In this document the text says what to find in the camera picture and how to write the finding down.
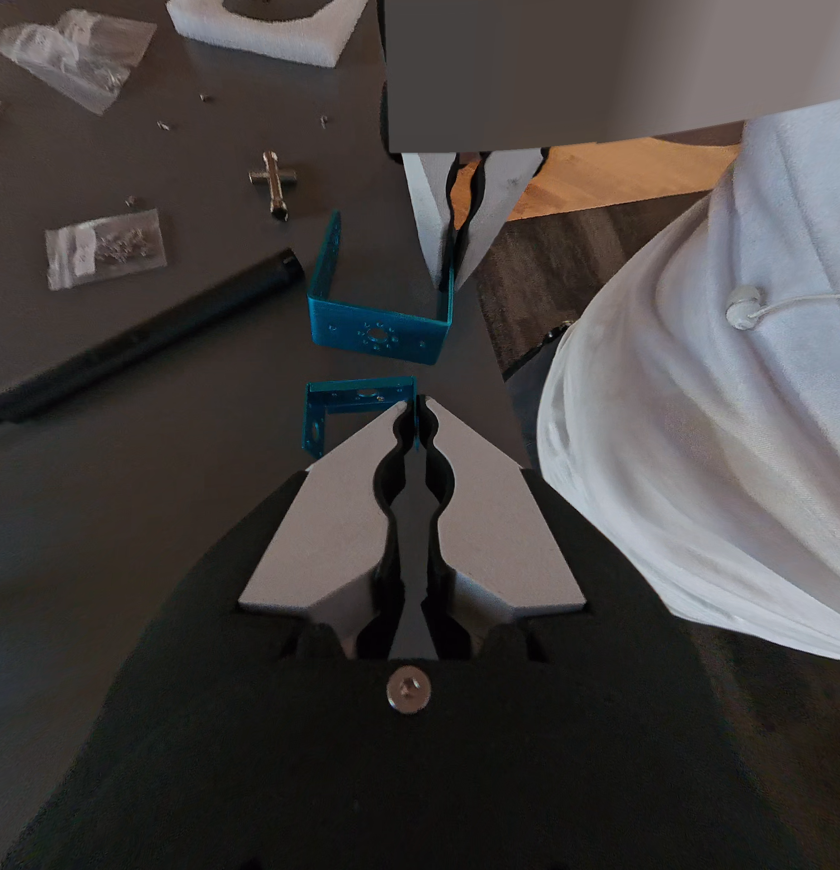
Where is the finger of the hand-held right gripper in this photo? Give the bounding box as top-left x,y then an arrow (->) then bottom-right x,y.
455,148 -> 550,292
401,153 -> 462,290

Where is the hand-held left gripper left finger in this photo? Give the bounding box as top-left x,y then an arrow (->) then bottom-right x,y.
238,400 -> 409,659

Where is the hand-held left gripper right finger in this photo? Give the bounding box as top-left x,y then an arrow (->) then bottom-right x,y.
420,396 -> 588,659

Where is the large blue U bracket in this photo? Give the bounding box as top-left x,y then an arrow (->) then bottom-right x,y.
306,211 -> 456,368

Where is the small blue metal bracket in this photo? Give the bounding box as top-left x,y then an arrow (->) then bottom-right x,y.
302,376 -> 421,460

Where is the dark desk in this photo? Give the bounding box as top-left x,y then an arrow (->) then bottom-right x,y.
0,0 -> 540,870

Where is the metal cross wrench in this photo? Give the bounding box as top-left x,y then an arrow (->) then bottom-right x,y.
249,151 -> 299,222

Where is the black electric screwdriver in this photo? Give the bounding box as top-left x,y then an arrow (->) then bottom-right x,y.
0,248 -> 305,425

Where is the clear zip bag of screws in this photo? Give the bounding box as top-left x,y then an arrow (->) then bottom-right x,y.
44,208 -> 169,292

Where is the nearly empty labelled zip bag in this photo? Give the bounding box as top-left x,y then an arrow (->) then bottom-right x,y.
53,8 -> 158,72

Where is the zip bag with few nuts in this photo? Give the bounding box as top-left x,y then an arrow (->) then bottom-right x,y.
0,24 -> 122,115

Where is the white foam frame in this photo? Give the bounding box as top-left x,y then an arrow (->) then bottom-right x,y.
166,0 -> 370,69

